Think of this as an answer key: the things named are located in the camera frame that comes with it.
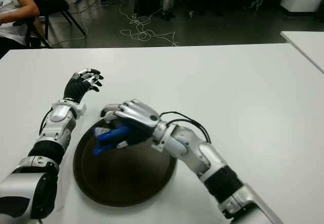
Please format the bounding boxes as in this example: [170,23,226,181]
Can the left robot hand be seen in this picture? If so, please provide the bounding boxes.
[63,68,104,105]

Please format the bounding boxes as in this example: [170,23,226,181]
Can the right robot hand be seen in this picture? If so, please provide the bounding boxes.
[100,99,160,149]

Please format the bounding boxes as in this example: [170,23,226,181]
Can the blue Oreo cookie pack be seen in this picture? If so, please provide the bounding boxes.
[92,124,131,156]

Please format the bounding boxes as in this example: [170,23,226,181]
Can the round dark brown tray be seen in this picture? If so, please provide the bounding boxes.
[72,117,177,208]

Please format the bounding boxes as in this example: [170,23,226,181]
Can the seated person in white shirt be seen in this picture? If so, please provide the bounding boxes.
[0,0,41,58]

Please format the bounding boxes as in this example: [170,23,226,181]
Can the white side table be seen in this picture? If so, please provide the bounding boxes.
[280,30,324,73]

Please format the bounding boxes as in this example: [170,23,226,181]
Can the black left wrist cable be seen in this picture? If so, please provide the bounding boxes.
[39,109,54,135]

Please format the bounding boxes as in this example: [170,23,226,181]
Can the black right wrist cable bundle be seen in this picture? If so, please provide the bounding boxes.
[159,111,211,144]

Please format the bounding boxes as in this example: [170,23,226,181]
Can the tangled white floor cable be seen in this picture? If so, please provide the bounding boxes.
[118,3,179,47]

